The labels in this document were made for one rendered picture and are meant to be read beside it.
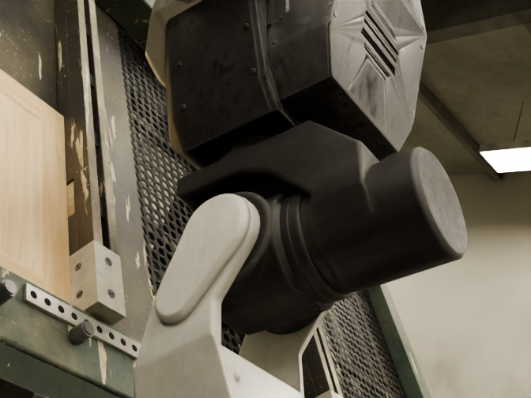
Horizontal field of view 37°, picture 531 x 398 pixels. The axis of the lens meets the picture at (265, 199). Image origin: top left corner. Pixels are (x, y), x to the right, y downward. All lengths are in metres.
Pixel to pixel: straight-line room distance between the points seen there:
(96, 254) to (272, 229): 0.55
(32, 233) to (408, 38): 0.65
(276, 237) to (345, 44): 0.23
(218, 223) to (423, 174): 0.20
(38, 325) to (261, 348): 0.36
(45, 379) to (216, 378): 0.42
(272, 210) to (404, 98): 0.26
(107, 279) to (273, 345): 0.44
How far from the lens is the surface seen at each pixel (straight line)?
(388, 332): 2.65
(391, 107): 0.92
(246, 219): 0.76
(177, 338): 0.75
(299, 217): 0.76
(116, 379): 1.19
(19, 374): 1.08
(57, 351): 1.12
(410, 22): 1.01
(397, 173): 0.72
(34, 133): 1.46
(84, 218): 1.33
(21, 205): 1.30
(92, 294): 1.22
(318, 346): 1.86
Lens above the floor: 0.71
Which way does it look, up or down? 21 degrees up
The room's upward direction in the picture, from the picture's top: 20 degrees clockwise
